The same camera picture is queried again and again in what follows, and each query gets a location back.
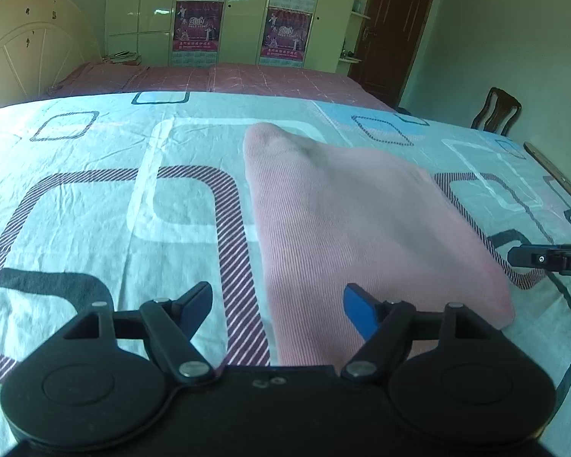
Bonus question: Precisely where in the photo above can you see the cream round headboard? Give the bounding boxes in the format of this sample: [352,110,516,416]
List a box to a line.
[0,0,104,116]

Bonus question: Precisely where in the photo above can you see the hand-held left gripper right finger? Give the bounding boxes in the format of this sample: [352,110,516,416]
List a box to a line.
[343,283,496,382]

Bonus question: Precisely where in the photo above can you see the pink knit sweater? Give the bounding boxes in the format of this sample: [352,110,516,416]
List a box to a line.
[243,122,517,368]

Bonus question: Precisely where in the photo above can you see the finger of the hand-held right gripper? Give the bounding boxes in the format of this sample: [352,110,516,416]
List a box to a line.
[507,244,560,268]

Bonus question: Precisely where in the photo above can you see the dark wooden chair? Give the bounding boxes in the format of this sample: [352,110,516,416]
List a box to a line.
[471,86,523,137]

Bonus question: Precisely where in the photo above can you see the square-patterned bed sheet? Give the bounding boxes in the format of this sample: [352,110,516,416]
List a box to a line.
[0,88,571,457]

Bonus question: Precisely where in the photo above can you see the dark brown wooden door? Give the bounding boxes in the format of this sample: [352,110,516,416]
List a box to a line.
[347,0,439,111]

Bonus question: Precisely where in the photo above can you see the wooden bed footboard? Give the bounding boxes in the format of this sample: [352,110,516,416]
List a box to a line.
[523,141,571,201]

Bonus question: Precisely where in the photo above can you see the pink striped bed cover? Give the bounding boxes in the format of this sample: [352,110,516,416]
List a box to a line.
[46,61,397,113]

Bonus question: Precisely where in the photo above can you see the pale green wardrobe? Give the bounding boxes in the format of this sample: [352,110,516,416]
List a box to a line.
[104,0,382,75]

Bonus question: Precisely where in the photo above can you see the stack of books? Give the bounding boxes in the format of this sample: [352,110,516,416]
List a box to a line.
[101,50,142,66]

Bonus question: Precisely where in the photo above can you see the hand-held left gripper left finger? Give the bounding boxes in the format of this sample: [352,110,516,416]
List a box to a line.
[63,281,216,384]

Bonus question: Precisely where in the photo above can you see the corner wall shelves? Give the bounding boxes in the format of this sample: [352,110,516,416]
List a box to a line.
[337,0,382,66]

